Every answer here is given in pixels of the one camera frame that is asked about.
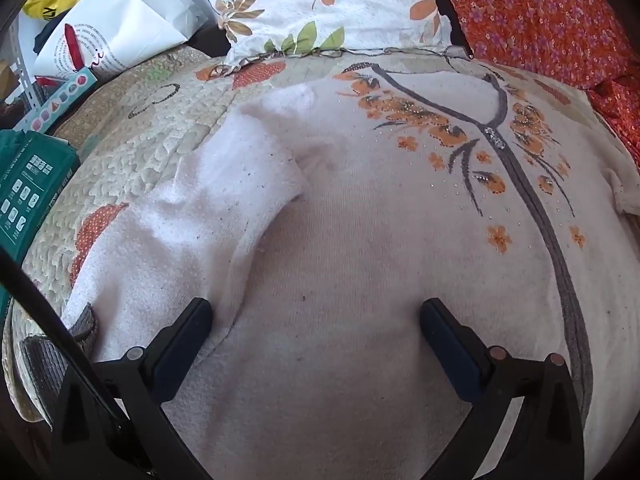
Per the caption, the white sweater with orange flowers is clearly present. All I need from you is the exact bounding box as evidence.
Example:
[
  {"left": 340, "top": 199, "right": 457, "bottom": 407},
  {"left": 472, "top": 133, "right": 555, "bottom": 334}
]
[{"left": 10, "top": 62, "right": 626, "bottom": 480}]

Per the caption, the black cable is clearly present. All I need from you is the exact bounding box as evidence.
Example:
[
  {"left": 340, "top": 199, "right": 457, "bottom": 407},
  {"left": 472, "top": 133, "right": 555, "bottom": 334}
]
[{"left": 0, "top": 250, "right": 206, "bottom": 480}]

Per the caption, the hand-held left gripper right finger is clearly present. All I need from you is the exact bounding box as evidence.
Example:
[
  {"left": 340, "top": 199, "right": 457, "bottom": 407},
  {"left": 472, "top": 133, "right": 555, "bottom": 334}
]
[{"left": 419, "top": 298, "right": 586, "bottom": 480}]

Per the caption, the white plastic bag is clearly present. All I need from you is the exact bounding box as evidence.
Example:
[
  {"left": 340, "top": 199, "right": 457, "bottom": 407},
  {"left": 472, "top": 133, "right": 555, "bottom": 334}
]
[{"left": 32, "top": 0, "right": 208, "bottom": 83}]

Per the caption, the orange floral cloth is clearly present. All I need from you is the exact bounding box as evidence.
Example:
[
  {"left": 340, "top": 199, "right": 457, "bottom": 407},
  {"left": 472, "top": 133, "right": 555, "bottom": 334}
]
[{"left": 430, "top": 0, "right": 640, "bottom": 146}]

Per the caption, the quilted bedspread with heart print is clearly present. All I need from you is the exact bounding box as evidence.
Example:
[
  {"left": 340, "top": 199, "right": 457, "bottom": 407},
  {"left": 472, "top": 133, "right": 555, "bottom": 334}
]
[{"left": 0, "top": 45, "right": 640, "bottom": 426}]

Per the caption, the green box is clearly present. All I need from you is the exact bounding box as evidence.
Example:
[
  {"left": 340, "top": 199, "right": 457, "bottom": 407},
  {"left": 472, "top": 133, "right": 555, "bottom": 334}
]
[{"left": 0, "top": 130, "right": 81, "bottom": 311}]

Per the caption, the light blue patterned box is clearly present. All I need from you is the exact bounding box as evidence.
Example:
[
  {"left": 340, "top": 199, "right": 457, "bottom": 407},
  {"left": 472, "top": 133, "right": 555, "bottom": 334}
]
[{"left": 12, "top": 69, "right": 98, "bottom": 133}]

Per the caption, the white perforated metal rack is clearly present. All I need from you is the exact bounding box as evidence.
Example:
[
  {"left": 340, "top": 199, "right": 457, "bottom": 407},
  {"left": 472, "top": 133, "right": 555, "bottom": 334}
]
[{"left": 0, "top": 10, "right": 41, "bottom": 111}]

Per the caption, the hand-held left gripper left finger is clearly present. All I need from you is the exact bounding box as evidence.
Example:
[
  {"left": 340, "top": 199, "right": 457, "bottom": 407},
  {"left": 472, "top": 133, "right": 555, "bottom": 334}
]
[{"left": 50, "top": 297, "right": 216, "bottom": 480}]

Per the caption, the white floral pillow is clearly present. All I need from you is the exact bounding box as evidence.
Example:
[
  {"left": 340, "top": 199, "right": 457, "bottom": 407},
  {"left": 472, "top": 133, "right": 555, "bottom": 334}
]
[{"left": 195, "top": 0, "right": 451, "bottom": 68}]

